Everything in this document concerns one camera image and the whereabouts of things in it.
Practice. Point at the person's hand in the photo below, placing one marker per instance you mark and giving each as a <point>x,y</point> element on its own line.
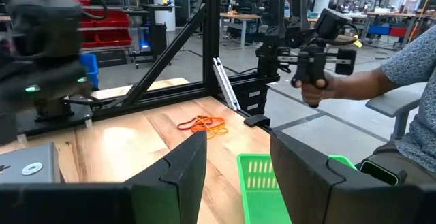
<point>316,93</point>

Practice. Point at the yellow rubber band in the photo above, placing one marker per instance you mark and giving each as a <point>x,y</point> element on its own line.
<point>221,132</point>

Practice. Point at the grey perforated metal riser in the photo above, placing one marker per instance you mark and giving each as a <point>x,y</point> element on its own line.
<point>27,159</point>

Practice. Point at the person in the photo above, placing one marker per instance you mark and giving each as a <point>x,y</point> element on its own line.
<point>415,81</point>

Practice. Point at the orange rubber band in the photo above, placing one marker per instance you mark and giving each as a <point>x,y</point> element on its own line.
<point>201,125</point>

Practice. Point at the red rubber band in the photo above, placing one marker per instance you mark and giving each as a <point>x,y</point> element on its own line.
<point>182,126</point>

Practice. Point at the shelf with red bins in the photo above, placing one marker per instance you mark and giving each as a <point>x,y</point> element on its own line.
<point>109,19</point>

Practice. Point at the blue storage bin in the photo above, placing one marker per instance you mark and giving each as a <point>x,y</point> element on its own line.
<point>90,69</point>

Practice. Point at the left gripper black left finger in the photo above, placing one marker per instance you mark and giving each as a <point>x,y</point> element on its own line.
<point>173,183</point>

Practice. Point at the grey chair armrest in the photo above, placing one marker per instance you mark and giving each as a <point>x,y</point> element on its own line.
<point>391,105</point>

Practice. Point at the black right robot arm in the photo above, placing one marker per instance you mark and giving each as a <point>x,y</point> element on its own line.
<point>51,91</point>

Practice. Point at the black table clamp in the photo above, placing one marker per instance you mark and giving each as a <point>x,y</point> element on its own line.
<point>257,120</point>

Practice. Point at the silver aluminium bar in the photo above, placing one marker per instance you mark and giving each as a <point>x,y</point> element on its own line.
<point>226,84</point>

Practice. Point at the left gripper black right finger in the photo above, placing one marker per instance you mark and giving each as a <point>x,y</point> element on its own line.
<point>306,183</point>

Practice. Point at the green plastic slotted basket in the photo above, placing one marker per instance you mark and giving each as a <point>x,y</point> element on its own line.
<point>259,200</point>

